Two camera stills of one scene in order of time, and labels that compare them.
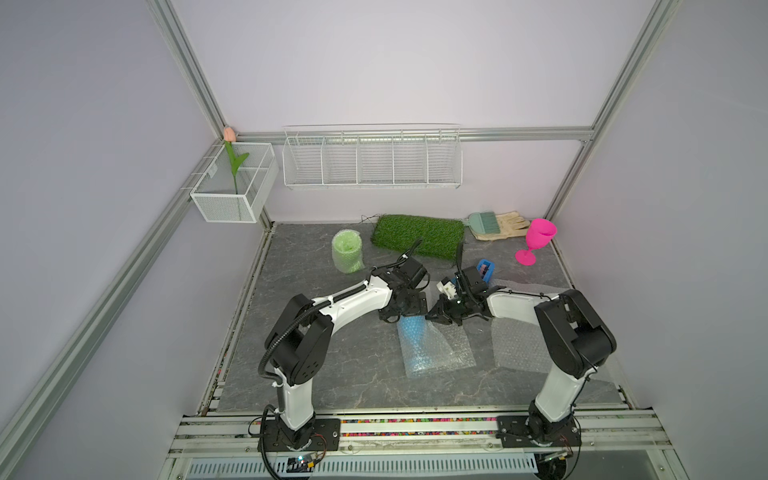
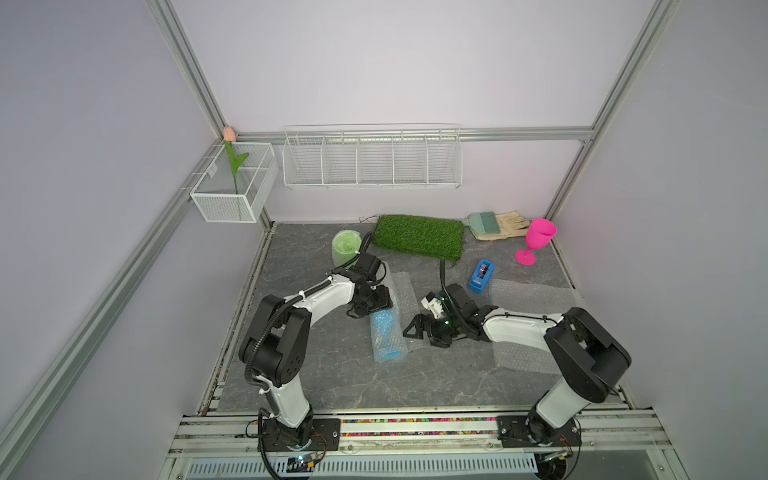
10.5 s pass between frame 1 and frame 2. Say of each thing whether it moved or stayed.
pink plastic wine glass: stayed
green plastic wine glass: stayed
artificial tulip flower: stayed
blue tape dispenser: stayed
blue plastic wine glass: moved
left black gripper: moved
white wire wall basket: stayed
